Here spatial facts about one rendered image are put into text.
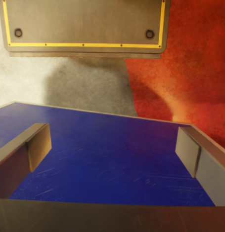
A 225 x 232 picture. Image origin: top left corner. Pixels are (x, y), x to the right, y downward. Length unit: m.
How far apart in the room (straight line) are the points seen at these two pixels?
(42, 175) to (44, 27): 0.60
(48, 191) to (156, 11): 0.72
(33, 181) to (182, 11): 1.09
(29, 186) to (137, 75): 0.87
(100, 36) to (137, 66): 0.39
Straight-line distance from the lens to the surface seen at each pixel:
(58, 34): 0.80
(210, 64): 1.22
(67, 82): 1.12
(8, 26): 0.89
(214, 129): 1.33
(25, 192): 0.40
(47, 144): 0.17
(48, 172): 0.45
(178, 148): 0.17
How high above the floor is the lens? 1.07
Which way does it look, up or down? 73 degrees down
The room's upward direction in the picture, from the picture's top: 175 degrees counter-clockwise
